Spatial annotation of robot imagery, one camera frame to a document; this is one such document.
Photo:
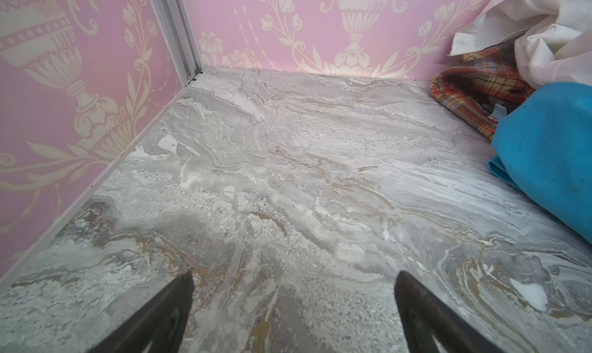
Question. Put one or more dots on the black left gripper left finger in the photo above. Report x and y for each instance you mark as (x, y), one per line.
(158, 326)

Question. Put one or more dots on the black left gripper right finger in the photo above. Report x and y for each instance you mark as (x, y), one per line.
(429, 325)

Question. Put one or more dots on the teal blue cloth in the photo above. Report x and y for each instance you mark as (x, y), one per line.
(543, 148)

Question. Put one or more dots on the red plaid cloth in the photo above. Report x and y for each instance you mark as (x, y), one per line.
(482, 88)

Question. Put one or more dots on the white cloth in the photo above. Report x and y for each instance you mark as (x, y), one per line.
(551, 38)

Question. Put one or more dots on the aluminium corner post left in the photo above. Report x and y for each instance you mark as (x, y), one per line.
(175, 24)

